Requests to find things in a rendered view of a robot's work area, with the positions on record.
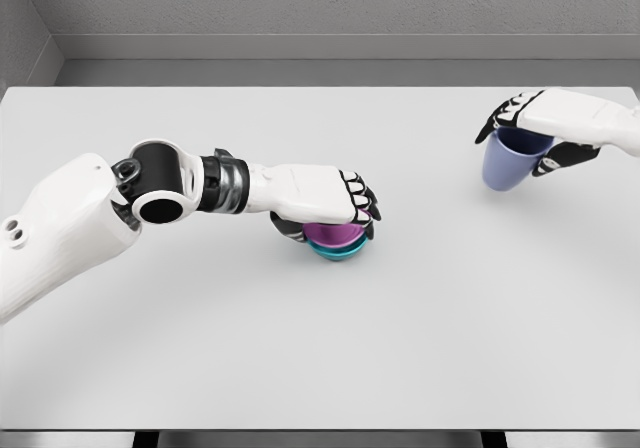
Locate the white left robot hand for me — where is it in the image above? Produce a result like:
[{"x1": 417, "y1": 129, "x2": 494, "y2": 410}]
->
[{"x1": 269, "y1": 164, "x2": 382, "y2": 245}]

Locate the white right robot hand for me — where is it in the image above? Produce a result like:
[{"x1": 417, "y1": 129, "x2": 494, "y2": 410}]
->
[{"x1": 474, "y1": 88, "x2": 603, "y2": 179}]

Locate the magenta and teal bowl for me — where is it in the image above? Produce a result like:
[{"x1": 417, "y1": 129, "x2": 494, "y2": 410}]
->
[{"x1": 301, "y1": 222, "x2": 370, "y2": 263}]

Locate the lavender blue cup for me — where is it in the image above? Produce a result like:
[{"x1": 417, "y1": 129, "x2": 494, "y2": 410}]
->
[{"x1": 481, "y1": 126, "x2": 556, "y2": 194}]

